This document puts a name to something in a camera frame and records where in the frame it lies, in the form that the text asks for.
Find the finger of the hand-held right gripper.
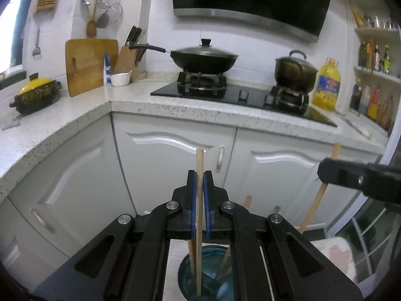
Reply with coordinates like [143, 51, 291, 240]
[317, 158, 401, 208]

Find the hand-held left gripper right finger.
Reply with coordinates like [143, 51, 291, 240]
[203, 171, 365, 301]

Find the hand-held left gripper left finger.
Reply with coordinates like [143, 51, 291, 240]
[33, 169, 198, 301]

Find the single brown chopstick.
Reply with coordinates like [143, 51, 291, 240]
[296, 143, 341, 234]

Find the white utensil holder blue rim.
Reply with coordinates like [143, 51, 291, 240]
[177, 245, 236, 301]

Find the white cabinet door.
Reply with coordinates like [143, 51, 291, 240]
[0, 194, 79, 276]
[230, 127, 381, 229]
[7, 113, 137, 251]
[112, 112, 238, 217]

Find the shelf of condiment bottles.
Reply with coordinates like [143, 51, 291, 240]
[349, 6, 401, 132]

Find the patterned quilted table cloth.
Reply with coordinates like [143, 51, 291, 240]
[162, 236, 357, 301]

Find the yellow cooking oil bottle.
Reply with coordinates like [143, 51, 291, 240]
[312, 58, 341, 112]

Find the black stock pot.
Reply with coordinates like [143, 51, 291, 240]
[275, 50, 318, 94]

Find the black gas stove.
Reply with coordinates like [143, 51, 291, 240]
[150, 71, 339, 128]

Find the black wok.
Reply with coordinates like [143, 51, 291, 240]
[129, 44, 239, 75]

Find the white bowl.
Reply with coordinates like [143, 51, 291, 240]
[110, 73, 131, 87]

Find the white corner shelf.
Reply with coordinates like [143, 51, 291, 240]
[352, 2, 401, 138]

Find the speckled white countertop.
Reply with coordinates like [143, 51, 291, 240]
[0, 72, 389, 204]

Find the glass wok lid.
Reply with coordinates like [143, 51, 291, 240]
[171, 38, 237, 57]

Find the wooden knife block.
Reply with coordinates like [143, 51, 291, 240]
[113, 45, 141, 82]

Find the blue white packet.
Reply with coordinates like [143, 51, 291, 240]
[103, 52, 113, 86]

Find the wooden cutting board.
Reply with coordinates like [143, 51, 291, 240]
[65, 39, 119, 98]

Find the black casserole yellow lid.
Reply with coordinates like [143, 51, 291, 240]
[9, 73, 62, 115]

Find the black range hood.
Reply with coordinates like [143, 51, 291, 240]
[171, 0, 336, 43]

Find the hanging wooden spatula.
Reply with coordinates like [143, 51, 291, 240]
[86, 0, 102, 37]

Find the hanging metal turner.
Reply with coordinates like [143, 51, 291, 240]
[95, 0, 112, 29]

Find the hanging metal peeler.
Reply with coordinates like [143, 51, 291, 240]
[32, 27, 42, 57]

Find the kitchen window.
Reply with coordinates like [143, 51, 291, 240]
[0, 0, 35, 69]

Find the glass door grey frame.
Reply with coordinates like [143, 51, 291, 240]
[326, 125, 401, 289]

